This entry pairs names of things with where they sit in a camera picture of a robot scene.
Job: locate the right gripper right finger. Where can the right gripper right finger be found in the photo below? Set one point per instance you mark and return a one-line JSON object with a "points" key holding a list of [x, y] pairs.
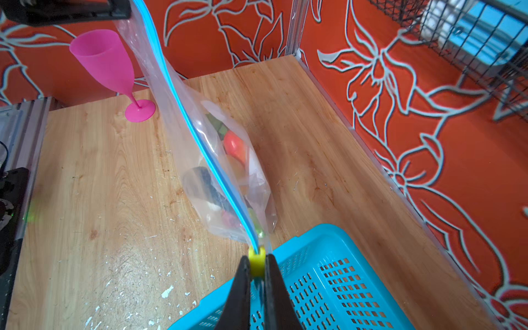
{"points": [[278, 309]]}

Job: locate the light blue box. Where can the light blue box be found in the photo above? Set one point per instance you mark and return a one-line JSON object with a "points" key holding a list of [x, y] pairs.
{"points": [[487, 35]]}

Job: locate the black wire wall basket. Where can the black wire wall basket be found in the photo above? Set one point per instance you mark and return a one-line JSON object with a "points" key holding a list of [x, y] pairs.
{"points": [[431, 22]]}

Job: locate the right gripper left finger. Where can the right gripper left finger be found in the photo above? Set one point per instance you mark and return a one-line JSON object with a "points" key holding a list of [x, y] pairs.
{"points": [[236, 313]]}

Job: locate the teal plastic basket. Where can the teal plastic basket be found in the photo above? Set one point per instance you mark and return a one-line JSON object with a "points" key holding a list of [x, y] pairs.
{"points": [[331, 286]]}

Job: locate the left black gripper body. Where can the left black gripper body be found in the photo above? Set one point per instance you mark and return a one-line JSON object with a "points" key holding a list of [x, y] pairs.
{"points": [[37, 13]]}

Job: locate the pink plastic cup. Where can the pink plastic cup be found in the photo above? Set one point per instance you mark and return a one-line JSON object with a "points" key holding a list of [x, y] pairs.
{"points": [[103, 55]]}

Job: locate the clear zip top bag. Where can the clear zip top bag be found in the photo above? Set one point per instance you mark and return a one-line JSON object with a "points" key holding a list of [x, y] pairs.
{"points": [[233, 201]]}

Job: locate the red apple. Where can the red apple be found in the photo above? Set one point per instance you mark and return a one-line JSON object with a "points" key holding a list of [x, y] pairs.
{"points": [[235, 147]]}

